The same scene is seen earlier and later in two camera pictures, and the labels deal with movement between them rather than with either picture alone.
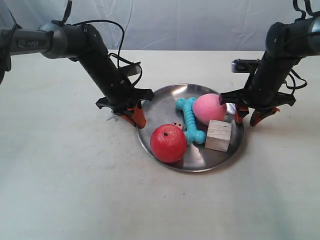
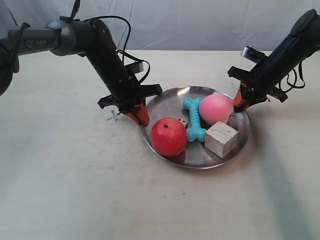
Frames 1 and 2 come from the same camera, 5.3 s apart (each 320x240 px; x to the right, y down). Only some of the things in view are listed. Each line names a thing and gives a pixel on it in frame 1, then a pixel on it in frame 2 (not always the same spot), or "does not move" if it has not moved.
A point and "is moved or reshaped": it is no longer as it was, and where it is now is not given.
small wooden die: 178,124 → 184,122
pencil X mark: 115,117 does not move
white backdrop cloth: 161,25 does not move
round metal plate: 162,110 is moved or reshaped
